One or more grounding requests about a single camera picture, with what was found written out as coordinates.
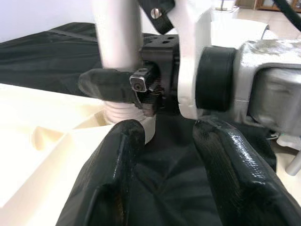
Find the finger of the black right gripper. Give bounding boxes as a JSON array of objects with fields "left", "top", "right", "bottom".
[{"left": 78, "top": 67, "right": 165, "bottom": 117}]

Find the white plastic children table top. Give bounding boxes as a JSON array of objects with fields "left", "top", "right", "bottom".
[{"left": 0, "top": 82, "right": 157, "bottom": 210}]

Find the brown wooden cabinet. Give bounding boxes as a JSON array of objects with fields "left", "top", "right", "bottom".
[{"left": 255, "top": 0, "right": 301, "bottom": 11}]

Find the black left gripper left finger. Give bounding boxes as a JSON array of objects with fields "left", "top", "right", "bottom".
[{"left": 57, "top": 119, "right": 145, "bottom": 226}]

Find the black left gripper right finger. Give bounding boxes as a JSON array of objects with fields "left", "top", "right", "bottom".
[{"left": 192, "top": 120, "right": 301, "bottom": 226}]

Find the white tapered table leg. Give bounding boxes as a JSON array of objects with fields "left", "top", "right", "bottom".
[{"left": 90, "top": 0, "right": 146, "bottom": 125}]

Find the white rounded plastic object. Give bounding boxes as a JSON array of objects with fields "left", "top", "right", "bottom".
[{"left": 210, "top": 17, "right": 279, "bottom": 48}]

